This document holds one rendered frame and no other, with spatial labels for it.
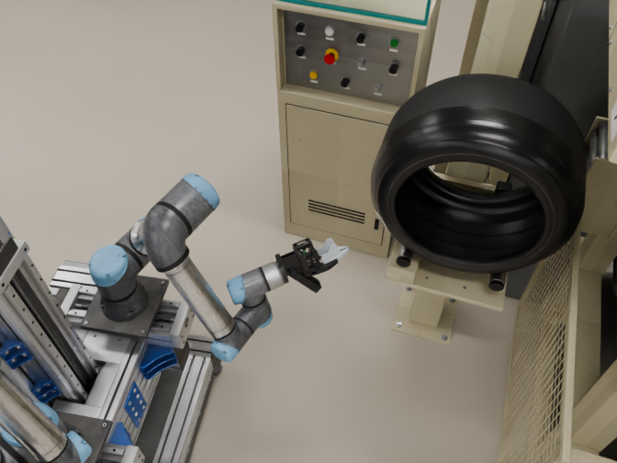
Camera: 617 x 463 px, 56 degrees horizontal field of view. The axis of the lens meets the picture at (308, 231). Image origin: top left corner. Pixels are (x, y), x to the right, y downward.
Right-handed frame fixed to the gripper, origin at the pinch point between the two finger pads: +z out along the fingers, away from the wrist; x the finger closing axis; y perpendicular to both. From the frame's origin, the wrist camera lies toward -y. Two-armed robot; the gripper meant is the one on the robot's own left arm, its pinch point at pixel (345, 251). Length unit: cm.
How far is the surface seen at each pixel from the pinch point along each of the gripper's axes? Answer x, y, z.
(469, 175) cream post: 16, -3, 51
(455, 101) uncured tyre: -12, 38, 34
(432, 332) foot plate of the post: 44, -94, 40
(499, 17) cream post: 0, 50, 56
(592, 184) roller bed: -13, -3, 74
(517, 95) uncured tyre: -17, 36, 48
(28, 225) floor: 167, -28, -124
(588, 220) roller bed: -11, -17, 75
